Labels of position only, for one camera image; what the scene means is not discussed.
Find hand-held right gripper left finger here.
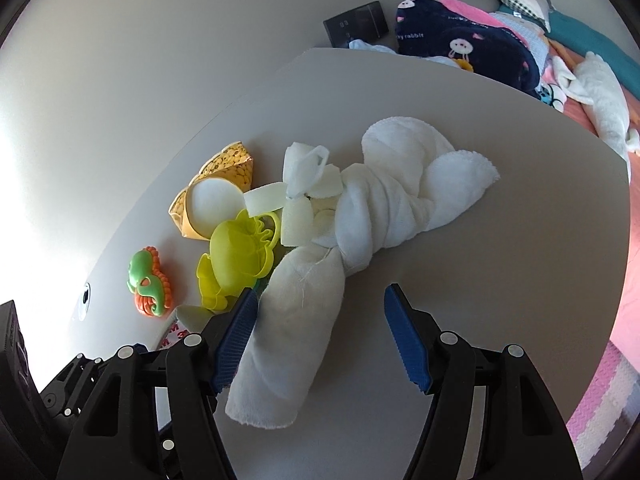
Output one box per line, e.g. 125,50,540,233
56,287,261,480

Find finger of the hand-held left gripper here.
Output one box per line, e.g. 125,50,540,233
40,354,119,419

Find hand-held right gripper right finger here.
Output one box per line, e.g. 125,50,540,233
384,284,583,480

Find grey cardboard piece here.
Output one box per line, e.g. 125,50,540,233
175,304,218,332

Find pink patterned small box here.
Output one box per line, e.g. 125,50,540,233
159,322,190,352

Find white plush towel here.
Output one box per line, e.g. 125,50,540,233
225,116,501,431

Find yellow-green frog toy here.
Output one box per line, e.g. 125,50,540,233
196,210,281,312

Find green and orange seahorse toy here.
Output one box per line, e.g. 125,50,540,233
127,246,174,317

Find white foam block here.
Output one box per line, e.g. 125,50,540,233
281,196,316,247

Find white foam strip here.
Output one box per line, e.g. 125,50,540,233
246,182,291,222

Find bed with pink sheet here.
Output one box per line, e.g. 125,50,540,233
542,35,640,348

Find white cartoon print cloth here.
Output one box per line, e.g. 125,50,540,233
536,82,569,112

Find light blue cloth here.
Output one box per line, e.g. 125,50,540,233
348,39,457,68

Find navy rabbit print blanket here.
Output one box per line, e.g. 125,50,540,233
395,0,543,95

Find white goose plush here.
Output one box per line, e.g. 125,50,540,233
551,51,640,163

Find light blue dotted blanket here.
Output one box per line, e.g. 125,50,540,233
519,24,552,67

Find pink fleece blanket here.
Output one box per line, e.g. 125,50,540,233
439,0,523,37

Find teal pillow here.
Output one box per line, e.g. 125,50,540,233
500,5,640,88

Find checked patchwork pillow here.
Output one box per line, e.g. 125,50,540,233
491,0,555,32

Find black wall switch panel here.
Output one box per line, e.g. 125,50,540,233
323,1,389,49

